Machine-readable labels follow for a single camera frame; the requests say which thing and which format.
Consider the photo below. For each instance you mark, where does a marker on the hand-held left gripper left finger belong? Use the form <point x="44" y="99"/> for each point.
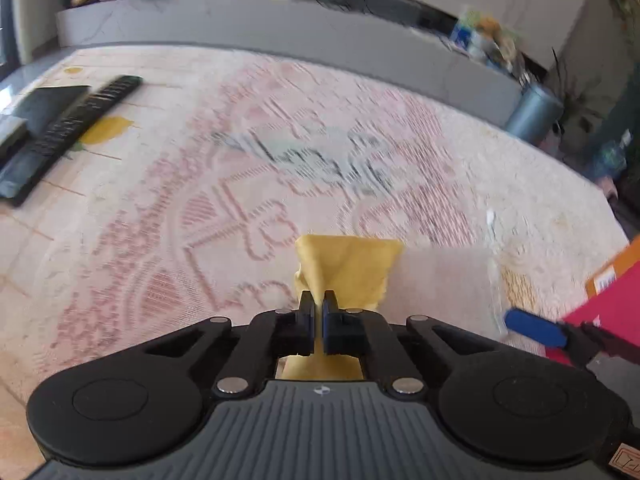
<point x="307" y="317"/>

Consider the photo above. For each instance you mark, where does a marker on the magenta box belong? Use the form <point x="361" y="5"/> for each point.
<point x="612" y="305"/>

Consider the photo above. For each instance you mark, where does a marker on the grey cylindrical bin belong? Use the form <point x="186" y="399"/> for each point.
<point x="534" y="115"/>

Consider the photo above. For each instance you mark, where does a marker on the pink white lace tablecloth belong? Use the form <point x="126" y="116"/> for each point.
<point x="200" y="240"/>

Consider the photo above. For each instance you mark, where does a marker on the black tablet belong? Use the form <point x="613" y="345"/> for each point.
<point x="30" y="110"/>

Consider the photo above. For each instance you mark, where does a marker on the potted plant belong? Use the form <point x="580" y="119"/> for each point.
<point x="575" y="90"/>

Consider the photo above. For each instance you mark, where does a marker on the grey television console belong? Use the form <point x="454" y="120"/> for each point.
<point x="280" y="30"/>

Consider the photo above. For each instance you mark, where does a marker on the orange box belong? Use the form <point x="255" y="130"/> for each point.
<point x="617" y="270"/>

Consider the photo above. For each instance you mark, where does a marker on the yellow cloth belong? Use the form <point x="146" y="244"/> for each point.
<point x="345" y="270"/>

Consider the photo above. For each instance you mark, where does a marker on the pile of snack packets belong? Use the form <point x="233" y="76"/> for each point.
<point x="482" y="37"/>

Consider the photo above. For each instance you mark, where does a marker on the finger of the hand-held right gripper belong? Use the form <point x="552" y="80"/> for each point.
<point x="535" y="327"/>

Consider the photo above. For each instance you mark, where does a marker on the black remote control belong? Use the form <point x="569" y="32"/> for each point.
<point x="70" y="127"/>

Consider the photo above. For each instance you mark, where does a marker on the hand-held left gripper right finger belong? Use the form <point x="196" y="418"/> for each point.
<point x="328" y="321"/>

